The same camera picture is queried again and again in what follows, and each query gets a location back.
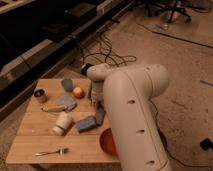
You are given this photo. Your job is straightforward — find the blue sponge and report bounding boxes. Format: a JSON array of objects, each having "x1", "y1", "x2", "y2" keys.
[{"x1": 76, "y1": 116, "x2": 96, "y2": 133}]

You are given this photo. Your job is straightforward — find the office chair base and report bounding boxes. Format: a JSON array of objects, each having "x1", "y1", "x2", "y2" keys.
[{"x1": 137, "y1": 0, "x2": 204, "y2": 23}]

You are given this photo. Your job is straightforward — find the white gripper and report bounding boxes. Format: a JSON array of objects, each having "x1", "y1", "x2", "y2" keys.
[{"x1": 91, "y1": 82, "x2": 104, "y2": 102}]

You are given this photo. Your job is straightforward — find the dark shelf unit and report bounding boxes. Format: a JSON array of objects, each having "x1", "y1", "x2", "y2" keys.
[{"x1": 0, "y1": 0, "x2": 131, "y2": 121}]

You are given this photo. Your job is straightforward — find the silver fork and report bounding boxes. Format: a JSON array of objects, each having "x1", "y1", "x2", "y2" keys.
[{"x1": 34, "y1": 148, "x2": 69, "y2": 156}]

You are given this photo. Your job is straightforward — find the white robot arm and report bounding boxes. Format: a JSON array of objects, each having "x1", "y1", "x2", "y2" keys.
[{"x1": 87, "y1": 63, "x2": 172, "y2": 171}]

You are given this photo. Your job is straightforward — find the orange bowl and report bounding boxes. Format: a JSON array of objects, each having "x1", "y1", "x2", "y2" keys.
[{"x1": 99, "y1": 128, "x2": 117, "y2": 156}]

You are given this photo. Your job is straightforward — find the small metal cup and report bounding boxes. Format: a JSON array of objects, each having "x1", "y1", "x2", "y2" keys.
[{"x1": 34, "y1": 89, "x2": 47, "y2": 103}]

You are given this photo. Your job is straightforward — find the yellow banana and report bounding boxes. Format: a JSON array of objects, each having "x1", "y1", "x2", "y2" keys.
[{"x1": 41, "y1": 105, "x2": 67, "y2": 112}]

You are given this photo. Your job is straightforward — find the black floor cables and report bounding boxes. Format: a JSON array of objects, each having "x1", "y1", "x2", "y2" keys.
[{"x1": 71, "y1": 31, "x2": 138, "y2": 73}]

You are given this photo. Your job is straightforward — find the blue grey cup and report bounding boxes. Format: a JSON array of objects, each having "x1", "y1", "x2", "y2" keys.
[{"x1": 61, "y1": 79, "x2": 73, "y2": 92}]

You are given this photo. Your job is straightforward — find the wooden table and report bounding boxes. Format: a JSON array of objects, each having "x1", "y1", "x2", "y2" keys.
[{"x1": 5, "y1": 78, "x2": 121, "y2": 171}]

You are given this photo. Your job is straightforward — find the black box on floor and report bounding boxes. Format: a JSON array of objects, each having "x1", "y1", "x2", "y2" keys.
[{"x1": 80, "y1": 63, "x2": 94, "y2": 76}]

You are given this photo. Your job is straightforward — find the grey blue cloth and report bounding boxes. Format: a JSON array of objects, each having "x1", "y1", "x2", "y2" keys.
[{"x1": 56, "y1": 95, "x2": 77, "y2": 112}]

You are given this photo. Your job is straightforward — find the red yellow apple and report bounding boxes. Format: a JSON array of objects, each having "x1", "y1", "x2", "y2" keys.
[{"x1": 73, "y1": 87, "x2": 85, "y2": 99}]

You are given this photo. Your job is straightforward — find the green plastic tray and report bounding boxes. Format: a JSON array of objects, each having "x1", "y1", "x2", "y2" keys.
[{"x1": 87, "y1": 82, "x2": 92, "y2": 102}]

